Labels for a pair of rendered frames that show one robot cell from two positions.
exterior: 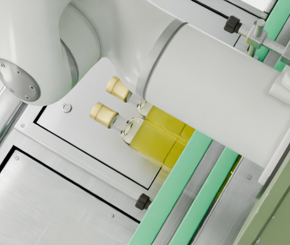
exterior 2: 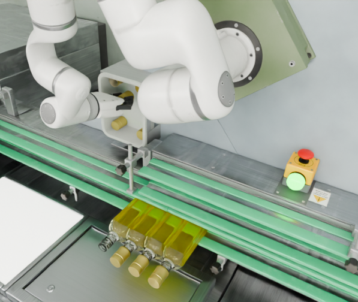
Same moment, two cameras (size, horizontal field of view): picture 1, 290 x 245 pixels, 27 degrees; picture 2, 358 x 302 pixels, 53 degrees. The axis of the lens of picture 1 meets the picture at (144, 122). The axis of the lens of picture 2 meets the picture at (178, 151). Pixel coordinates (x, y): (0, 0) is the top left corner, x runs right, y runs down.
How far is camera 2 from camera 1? 83 cm
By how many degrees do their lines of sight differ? 61
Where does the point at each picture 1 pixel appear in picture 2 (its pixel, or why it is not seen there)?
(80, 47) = not seen: hidden behind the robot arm
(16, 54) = (222, 61)
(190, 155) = (201, 193)
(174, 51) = not seen: hidden behind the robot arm
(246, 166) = (207, 168)
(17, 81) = (229, 85)
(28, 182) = not seen: outside the picture
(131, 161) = (180, 292)
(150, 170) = (187, 280)
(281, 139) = (240, 41)
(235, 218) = (237, 172)
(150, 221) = (244, 210)
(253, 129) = (237, 45)
